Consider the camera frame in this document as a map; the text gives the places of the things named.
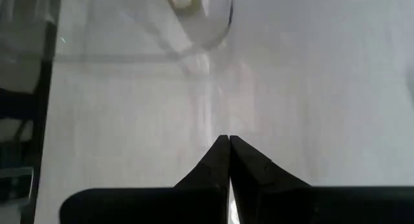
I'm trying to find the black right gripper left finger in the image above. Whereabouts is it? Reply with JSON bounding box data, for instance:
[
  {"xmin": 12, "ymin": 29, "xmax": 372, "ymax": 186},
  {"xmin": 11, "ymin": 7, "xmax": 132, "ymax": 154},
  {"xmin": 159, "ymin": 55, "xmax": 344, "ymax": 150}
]
[{"xmin": 59, "ymin": 135, "xmax": 231, "ymax": 224}]

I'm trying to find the black aluminium table frame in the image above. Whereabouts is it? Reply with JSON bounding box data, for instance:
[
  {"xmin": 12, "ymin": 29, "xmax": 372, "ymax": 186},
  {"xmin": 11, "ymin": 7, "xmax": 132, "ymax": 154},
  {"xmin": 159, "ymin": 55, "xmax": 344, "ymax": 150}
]
[{"xmin": 19, "ymin": 0, "xmax": 63, "ymax": 224}]

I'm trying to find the clear plastic bin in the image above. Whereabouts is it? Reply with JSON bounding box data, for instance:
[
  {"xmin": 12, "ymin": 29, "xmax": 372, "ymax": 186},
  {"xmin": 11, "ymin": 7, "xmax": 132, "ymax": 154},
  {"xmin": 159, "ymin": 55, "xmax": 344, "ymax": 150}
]
[{"xmin": 87, "ymin": 0, "xmax": 234, "ymax": 58}]

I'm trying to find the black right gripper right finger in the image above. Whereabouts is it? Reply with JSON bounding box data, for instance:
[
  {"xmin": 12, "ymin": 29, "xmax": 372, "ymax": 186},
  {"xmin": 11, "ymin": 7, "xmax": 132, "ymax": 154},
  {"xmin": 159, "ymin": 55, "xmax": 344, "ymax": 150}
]
[{"xmin": 229, "ymin": 135, "xmax": 414, "ymax": 224}]

